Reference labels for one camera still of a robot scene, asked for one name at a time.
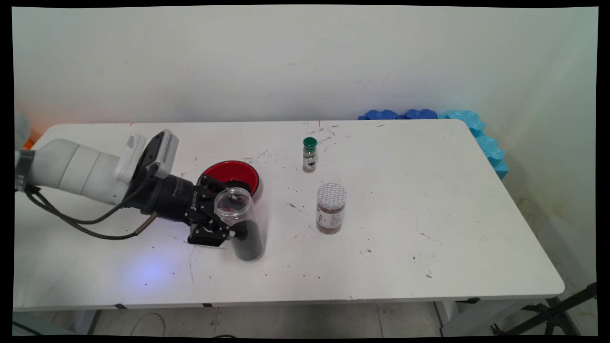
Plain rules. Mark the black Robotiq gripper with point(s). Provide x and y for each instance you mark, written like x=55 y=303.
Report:
x=171 y=197

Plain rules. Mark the light blue foam mat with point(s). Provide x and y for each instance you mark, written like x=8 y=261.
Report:
x=491 y=147

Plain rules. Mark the clear jar with black seeds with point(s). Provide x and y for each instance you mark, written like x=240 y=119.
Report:
x=250 y=247

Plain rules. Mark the white table leg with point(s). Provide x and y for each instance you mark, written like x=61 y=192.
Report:
x=86 y=321

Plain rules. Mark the green-capped small spice bottle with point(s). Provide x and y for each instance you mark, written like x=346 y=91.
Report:
x=310 y=157

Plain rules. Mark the dark blue foam piece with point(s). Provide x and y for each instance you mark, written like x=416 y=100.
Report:
x=381 y=115
x=420 y=114

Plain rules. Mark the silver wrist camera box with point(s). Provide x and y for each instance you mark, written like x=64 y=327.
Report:
x=162 y=150

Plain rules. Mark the orange pink board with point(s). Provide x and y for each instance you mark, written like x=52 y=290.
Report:
x=27 y=144

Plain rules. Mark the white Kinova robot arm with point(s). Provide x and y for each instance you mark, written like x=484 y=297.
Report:
x=71 y=166

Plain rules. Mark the white-lidded brown spice jar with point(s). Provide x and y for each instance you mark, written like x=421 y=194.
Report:
x=331 y=209

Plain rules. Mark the black tripod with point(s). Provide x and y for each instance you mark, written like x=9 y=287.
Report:
x=548 y=314

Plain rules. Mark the red bowl with black seeds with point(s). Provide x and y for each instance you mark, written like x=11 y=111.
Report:
x=228 y=169

